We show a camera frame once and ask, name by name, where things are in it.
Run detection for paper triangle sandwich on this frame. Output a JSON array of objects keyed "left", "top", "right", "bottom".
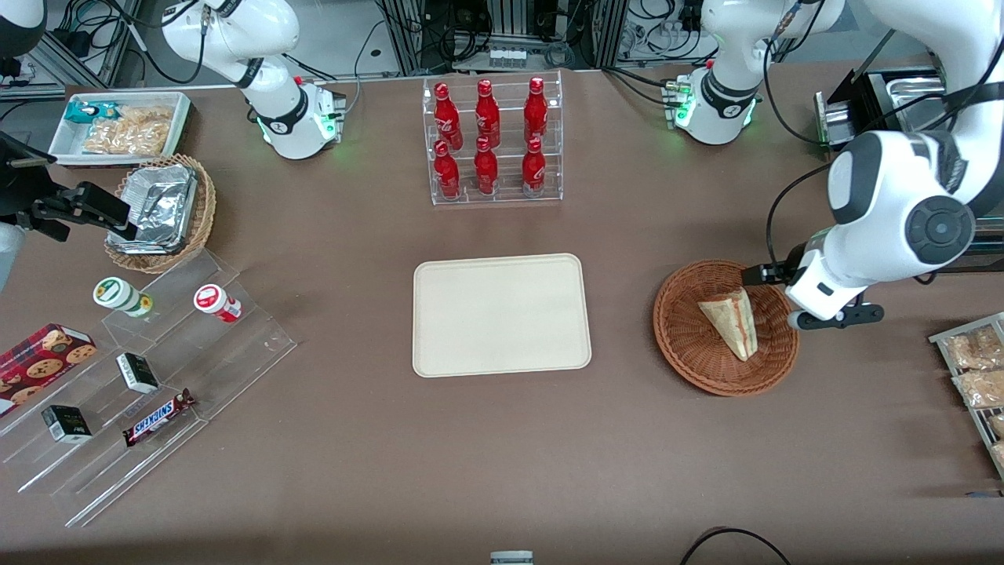
[{"left": 698, "top": 287, "right": 758, "bottom": 362}]

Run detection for white rectangular snack tray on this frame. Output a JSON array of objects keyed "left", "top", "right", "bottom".
[{"left": 49, "top": 92, "right": 193, "bottom": 167}]

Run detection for grey wire snack rack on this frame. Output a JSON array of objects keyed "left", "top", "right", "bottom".
[{"left": 929, "top": 312, "right": 1004, "bottom": 479}]

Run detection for black looped table cable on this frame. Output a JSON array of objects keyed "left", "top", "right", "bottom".
[{"left": 678, "top": 527, "right": 793, "bottom": 565}]

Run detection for green capped small bottle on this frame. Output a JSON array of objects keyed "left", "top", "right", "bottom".
[{"left": 93, "top": 277, "right": 154, "bottom": 319}]

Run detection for light tan wicker basket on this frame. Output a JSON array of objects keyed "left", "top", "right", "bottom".
[{"left": 104, "top": 154, "right": 216, "bottom": 274}]

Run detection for clear acrylic stepped shelf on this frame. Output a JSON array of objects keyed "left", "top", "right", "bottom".
[{"left": 0, "top": 247, "right": 297, "bottom": 528}]

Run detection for silver foil containers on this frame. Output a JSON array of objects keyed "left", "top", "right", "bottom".
[{"left": 106, "top": 163, "right": 198, "bottom": 253}]

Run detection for teal snack packet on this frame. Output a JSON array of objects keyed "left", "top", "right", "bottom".
[{"left": 64, "top": 100, "right": 120, "bottom": 126}]

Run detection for brown snickers bar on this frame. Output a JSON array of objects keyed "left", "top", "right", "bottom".
[{"left": 123, "top": 388, "right": 195, "bottom": 447}]

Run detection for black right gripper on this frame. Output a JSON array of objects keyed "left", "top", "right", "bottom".
[{"left": 0, "top": 132, "right": 140, "bottom": 242}]

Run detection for red plaid cookie box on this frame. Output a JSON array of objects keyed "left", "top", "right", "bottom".
[{"left": 0, "top": 323, "right": 98, "bottom": 417}]

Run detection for red cola bottle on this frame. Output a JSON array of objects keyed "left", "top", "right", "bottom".
[
  {"left": 434, "top": 82, "right": 464, "bottom": 150},
  {"left": 474, "top": 137, "right": 500, "bottom": 195},
  {"left": 524, "top": 77, "right": 549, "bottom": 144},
  {"left": 522, "top": 137, "right": 547, "bottom": 197},
  {"left": 475, "top": 79, "right": 501, "bottom": 148},
  {"left": 433, "top": 141, "right": 461, "bottom": 199}
]

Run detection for red capped small bottle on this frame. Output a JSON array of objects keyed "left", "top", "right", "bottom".
[{"left": 194, "top": 284, "right": 242, "bottom": 323}]

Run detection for clear acrylic bottle rack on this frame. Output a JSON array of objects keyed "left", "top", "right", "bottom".
[{"left": 422, "top": 71, "right": 564, "bottom": 206}]

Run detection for clear bag of chips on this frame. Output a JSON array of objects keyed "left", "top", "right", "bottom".
[{"left": 82, "top": 106, "right": 174, "bottom": 156}]

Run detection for brown round wicker basket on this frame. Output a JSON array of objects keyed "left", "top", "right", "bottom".
[{"left": 653, "top": 260, "right": 800, "bottom": 397}]

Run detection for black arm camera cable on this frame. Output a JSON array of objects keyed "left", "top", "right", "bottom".
[{"left": 764, "top": 161, "right": 834, "bottom": 272}]

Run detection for beige plastic serving tray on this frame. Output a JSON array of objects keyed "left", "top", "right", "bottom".
[{"left": 413, "top": 253, "right": 592, "bottom": 378}]

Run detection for black food warmer machine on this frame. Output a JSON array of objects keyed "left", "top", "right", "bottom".
[{"left": 814, "top": 67, "right": 1004, "bottom": 275}]

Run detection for small black carton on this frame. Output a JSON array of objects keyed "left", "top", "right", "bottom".
[
  {"left": 116, "top": 352, "right": 160, "bottom": 394},
  {"left": 41, "top": 405, "right": 93, "bottom": 444}
]

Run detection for aluminium frame with cables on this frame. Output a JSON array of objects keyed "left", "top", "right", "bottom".
[{"left": 376, "top": 0, "right": 628, "bottom": 75}]

